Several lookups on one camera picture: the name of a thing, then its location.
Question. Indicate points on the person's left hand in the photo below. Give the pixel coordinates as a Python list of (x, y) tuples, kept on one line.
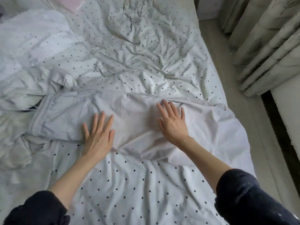
[(99, 140)]

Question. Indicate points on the person's right hand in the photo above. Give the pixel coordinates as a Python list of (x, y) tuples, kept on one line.
[(173, 126)]

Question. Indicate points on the person's left forearm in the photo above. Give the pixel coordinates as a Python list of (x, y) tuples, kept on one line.
[(75, 178)]

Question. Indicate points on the white dotted bed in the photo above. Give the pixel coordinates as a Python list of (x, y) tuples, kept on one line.
[(154, 44)]

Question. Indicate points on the white bedside cabinet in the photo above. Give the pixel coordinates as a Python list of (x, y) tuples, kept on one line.
[(210, 8)]

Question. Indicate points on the pink pillow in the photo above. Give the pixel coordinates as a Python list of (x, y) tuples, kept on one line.
[(70, 2)]

